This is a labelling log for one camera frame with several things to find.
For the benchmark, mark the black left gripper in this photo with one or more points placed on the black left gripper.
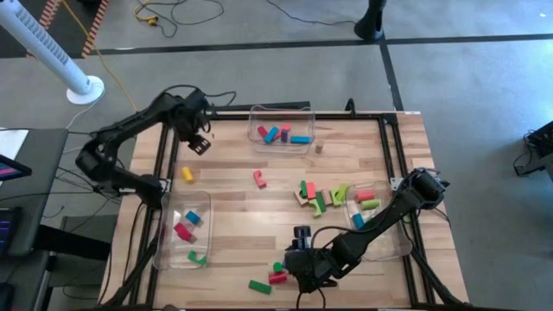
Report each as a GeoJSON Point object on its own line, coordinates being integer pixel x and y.
{"type": "Point", "coordinates": [192, 125]}

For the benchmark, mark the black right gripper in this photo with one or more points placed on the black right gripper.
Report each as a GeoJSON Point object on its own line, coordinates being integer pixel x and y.
{"type": "Point", "coordinates": [309, 265]}

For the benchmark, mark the red cylinder block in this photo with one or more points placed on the red cylinder block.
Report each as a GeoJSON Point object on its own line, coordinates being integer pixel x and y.
{"type": "Point", "coordinates": [365, 196]}
{"type": "Point", "coordinates": [277, 277]}

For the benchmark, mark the yellow cylinder block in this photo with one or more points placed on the yellow cylinder block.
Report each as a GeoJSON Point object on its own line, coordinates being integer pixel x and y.
{"type": "Point", "coordinates": [187, 175]}

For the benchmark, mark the small light green block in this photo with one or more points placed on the small light green block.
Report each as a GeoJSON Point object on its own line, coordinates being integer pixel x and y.
{"type": "Point", "coordinates": [316, 210]}

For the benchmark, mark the blue cylinder block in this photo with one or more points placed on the blue cylinder block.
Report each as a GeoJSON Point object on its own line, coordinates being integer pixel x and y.
{"type": "Point", "coordinates": [357, 220]}

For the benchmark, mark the red plank block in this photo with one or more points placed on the red plank block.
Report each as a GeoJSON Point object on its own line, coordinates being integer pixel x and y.
{"type": "Point", "coordinates": [262, 131]}

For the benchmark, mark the short pink plank block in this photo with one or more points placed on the short pink plank block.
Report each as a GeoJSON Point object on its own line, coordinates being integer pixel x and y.
{"type": "Point", "coordinates": [310, 190]}

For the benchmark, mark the blue plank block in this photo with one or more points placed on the blue plank block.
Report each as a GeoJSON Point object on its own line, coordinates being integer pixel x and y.
{"type": "Point", "coordinates": [300, 139]}
{"type": "Point", "coordinates": [271, 135]}

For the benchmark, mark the small red cube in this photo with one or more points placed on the small red cube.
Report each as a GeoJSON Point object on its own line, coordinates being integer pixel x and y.
{"type": "Point", "coordinates": [259, 179]}

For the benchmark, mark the light green cylinder block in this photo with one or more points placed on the light green cylinder block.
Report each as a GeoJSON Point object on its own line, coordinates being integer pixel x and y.
{"type": "Point", "coordinates": [370, 204]}

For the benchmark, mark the purple plank block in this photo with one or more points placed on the purple plank block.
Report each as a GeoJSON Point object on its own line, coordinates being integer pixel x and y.
{"type": "Point", "coordinates": [284, 136]}

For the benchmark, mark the long pink plank block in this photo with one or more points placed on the long pink plank block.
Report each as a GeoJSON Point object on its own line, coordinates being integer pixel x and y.
{"type": "Point", "coordinates": [285, 128]}

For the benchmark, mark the red arch block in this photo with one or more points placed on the red arch block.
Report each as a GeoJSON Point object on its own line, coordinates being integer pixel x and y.
{"type": "Point", "coordinates": [180, 229]}
{"type": "Point", "coordinates": [190, 237]}

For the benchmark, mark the clear plastic bin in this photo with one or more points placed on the clear plastic bin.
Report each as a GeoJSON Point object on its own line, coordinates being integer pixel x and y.
{"type": "Point", "coordinates": [302, 116]}
{"type": "Point", "coordinates": [173, 259]}
{"type": "Point", "coordinates": [389, 252]}

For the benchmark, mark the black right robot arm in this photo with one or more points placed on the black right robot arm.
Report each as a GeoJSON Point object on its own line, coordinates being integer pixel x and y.
{"type": "Point", "coordinates": [389, 216]}

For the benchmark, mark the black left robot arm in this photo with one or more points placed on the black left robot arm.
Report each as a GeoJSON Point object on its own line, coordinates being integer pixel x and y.
{"type": "Point", "coordinates": [125, 129]}

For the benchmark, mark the light green arch block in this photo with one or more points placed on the light green arch block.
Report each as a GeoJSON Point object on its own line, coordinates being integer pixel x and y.
{"type": "Point", "coordinates": [334, 197]}

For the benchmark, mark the light green plank block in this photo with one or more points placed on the light green plank block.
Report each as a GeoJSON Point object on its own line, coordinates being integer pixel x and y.
{"type": "Point", "coordinates": [344, 190]}

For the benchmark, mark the black power adapter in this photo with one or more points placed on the black power adapter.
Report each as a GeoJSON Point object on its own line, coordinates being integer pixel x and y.
{"type": "Point", "coordinates": [103, 190]}

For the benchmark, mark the black orange striped mat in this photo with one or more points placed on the black orange striped mat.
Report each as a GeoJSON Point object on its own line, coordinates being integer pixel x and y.
{"type": "Point", "coordinates": [69, 30]}

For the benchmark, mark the black side desk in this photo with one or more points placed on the black side desk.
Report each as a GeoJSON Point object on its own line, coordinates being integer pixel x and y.
{"type": "Point", "coordinates": [43, 173]}

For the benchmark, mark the white tower fan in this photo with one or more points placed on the white tower fan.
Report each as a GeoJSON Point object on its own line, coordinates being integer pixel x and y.
{"type": "Point", "coordinates": [39, 43]}

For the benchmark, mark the white sheet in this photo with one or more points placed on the white sheet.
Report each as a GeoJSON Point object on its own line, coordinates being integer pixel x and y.
{"type": "Point", "coordinates": [10, 142]}

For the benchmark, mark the lit monitor screen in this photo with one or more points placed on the lit monitor screen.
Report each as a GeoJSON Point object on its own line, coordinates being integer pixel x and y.
{"type": "Point", "coordinates": [10, 169]}

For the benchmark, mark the black floor stand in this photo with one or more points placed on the black floor stand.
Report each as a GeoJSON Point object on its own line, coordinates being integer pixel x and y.
{"type": "Point", "coordinates": [370, 26]}

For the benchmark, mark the keyboard with lit keys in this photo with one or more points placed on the keyboard with lit keys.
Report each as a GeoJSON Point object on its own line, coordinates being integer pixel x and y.
{"type": "Point", "coordinates": [6, 229]}

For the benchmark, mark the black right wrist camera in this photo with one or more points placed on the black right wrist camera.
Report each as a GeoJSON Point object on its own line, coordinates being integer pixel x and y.
{"type": "Point", "coordinates": [302, 235]}

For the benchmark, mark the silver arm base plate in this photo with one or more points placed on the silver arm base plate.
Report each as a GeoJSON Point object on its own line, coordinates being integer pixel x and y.
{"type": "Point", "coordinates": [395, 183]}
{"type": "Point", "coordinates": [166, 185]}

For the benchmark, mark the black diagonal frame strut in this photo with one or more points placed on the black diagonal frame strut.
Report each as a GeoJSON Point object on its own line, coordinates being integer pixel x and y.
{"type": "Point", "coordinates": [432, 281]}
{"type": "Point", "coordinates": [131, 276]}

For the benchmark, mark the black frame clamp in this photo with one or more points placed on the black frame clamp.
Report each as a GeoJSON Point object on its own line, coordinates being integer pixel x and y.
{"type": "Point", "coordinates": [350, 105]}

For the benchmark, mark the black metal table frame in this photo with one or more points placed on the black metal table frame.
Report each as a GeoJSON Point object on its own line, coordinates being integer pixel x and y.
{"type": "Point", "coordinates": [367, 116]}

